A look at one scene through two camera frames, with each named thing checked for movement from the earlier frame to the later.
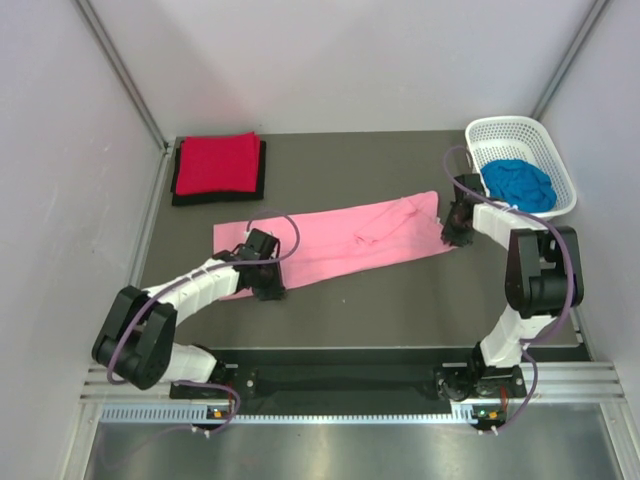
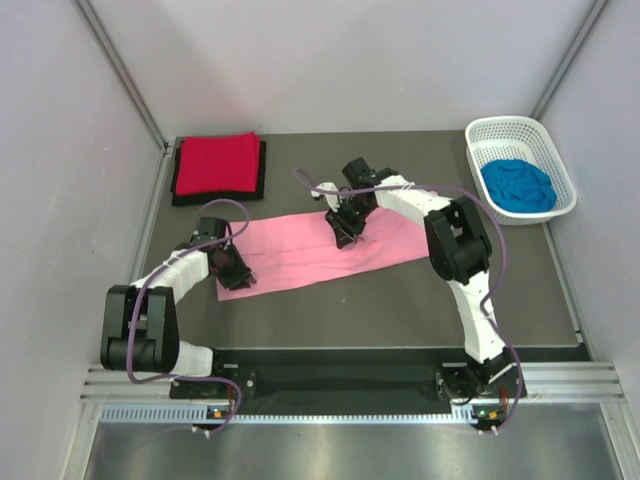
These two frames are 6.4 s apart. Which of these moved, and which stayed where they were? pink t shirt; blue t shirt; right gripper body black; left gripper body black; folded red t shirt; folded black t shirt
Moved: left gripper body black; right gripper body black
Stayed: blue t shirt; folded black t shirt; folded red t shirt; pink t shirt
